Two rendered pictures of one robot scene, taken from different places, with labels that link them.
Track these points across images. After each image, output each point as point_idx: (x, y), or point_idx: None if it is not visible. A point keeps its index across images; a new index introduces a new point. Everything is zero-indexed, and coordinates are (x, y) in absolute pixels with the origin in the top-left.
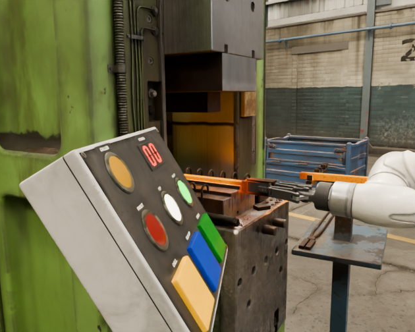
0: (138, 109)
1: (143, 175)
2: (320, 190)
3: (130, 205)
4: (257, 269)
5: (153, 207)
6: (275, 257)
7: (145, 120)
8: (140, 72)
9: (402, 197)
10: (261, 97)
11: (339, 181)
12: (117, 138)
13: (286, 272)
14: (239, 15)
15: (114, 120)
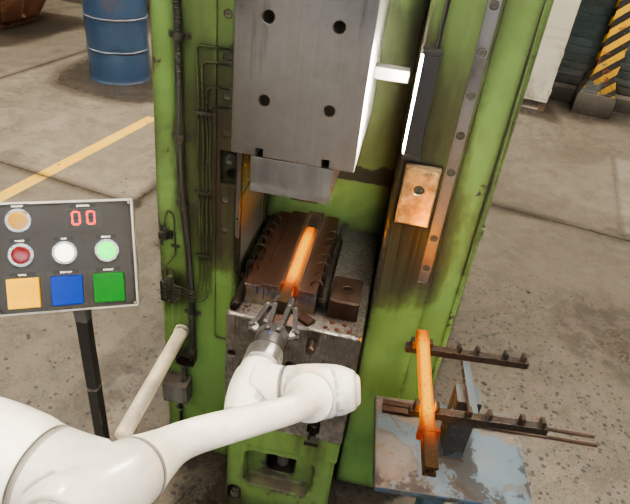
0: (202, 171)
1: (49, 227)
2: (257, 335)
3: (9, 237)
4: None
5: (36, 245)
6: None
7: (213, 181)
8: (207, 142)
9: (231, 391)
10: (475, 209)
11: (267, 342)
12: (44, 201)
13: None
14: (292, 120)
15: (176, 172)
